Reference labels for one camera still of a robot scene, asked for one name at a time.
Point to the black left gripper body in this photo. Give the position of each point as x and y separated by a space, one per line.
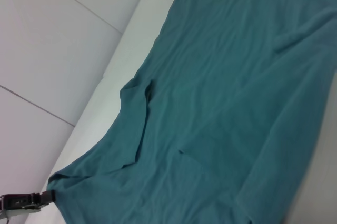
18 201

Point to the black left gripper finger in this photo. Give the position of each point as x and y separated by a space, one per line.
48 196

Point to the blue shirt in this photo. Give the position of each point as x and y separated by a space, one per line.
223 90

